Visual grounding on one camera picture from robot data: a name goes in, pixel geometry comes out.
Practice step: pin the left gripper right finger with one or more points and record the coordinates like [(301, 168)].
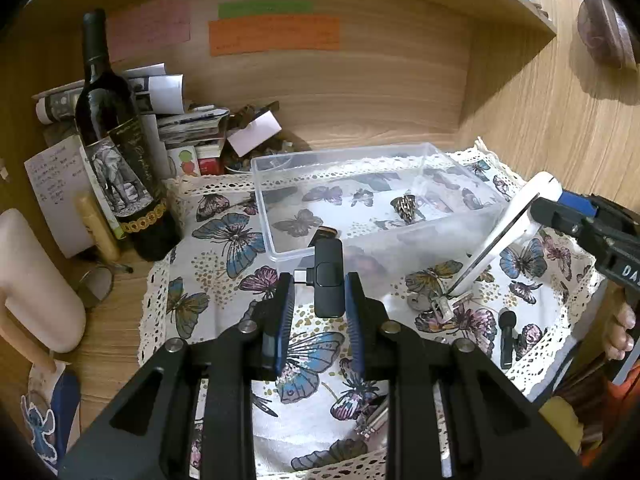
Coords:
[(385, 349)]

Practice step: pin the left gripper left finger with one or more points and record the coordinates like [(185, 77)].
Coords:
[(252, 349)]

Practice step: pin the silver metal keys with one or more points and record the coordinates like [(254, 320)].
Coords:
[(441, 307)]

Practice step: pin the silver metal cylinder tool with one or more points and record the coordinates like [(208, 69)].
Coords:
[(373, 419)]

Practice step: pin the black wireless mic transmitter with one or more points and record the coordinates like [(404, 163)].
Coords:
[(324, 273)]

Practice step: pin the small black lavalier microphone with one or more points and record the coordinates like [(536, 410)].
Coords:
[(507, 322)]

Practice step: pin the person's right hand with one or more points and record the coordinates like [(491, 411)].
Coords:
[(617, 341)]

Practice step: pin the butterfly print lace cloth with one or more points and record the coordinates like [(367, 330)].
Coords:
[(304, 421)]

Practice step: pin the clear plastic storage box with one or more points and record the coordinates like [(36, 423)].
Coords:
[(348, 192)]

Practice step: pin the round lens glasses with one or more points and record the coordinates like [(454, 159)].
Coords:
[(97, 283)]

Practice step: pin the wooden stick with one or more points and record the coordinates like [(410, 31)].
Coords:
[(96, 225)]

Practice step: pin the brown hanging ornament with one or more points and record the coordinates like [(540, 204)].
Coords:
[(607, 36)]

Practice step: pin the stack of papers and books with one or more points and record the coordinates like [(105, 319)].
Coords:
[(178, 133)]

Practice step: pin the white small card box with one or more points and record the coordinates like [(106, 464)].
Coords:
[(261, 129)]

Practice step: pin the cream ceramic mug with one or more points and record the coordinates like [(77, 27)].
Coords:
[(40, 312)]

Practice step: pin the blue stitch cartoon sticker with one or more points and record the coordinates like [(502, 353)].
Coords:
[(42, 426)]

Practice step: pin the white handwritten note paper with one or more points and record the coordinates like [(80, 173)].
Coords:
[(57, 176)]

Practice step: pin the dark wine bottle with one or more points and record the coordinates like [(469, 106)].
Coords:
[(119, 154)]

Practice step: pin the orange sticky note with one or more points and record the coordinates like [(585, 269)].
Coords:
[(261, 33)]

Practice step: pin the green sticky note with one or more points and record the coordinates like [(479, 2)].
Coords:
[(243, 8)]

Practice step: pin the pink sticky note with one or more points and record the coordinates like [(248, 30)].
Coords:
[(150, 26)]

